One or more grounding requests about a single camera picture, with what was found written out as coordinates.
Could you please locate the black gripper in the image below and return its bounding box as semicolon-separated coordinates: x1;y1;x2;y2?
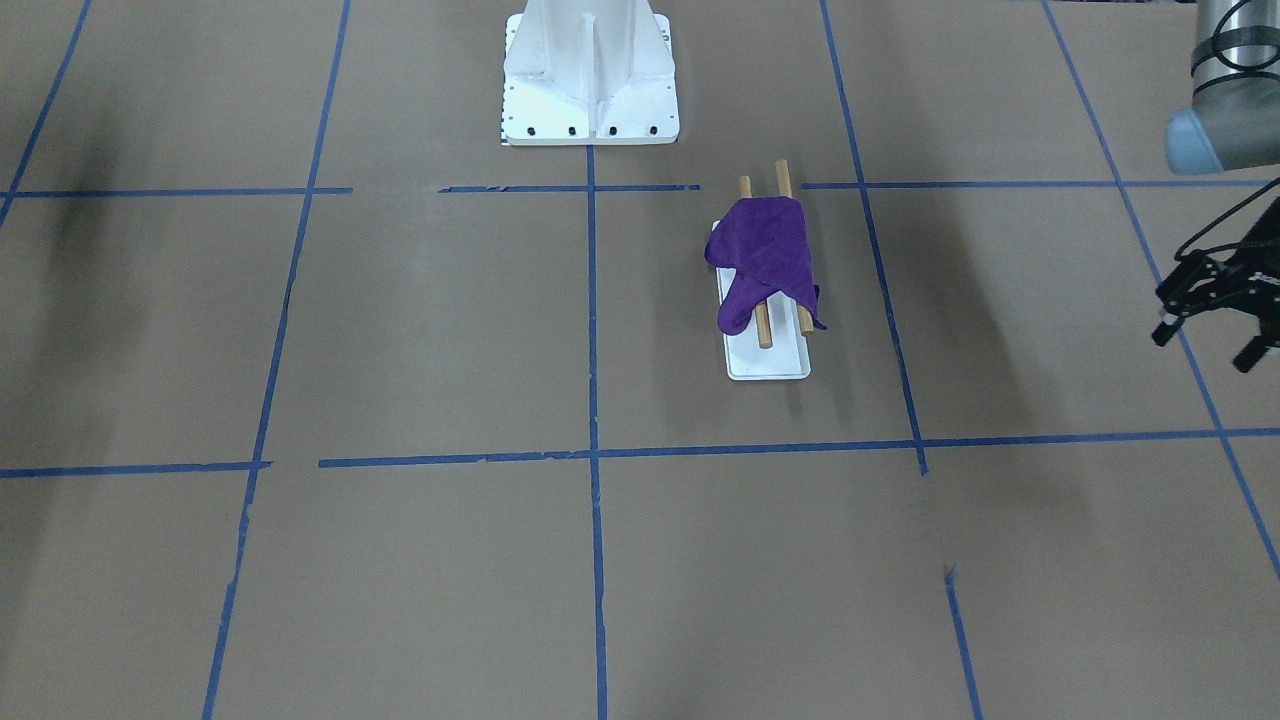
1151;240;1277;373

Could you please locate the purple cloth towel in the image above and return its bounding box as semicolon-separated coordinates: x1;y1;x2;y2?
704;196;828;336

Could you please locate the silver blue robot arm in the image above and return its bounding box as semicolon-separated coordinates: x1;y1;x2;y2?
1152;1;1279;373

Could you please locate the white rack base tray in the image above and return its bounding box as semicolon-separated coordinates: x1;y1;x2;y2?
708;264;812;380

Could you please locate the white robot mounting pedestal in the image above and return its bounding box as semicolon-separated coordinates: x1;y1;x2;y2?
500;1;681;146

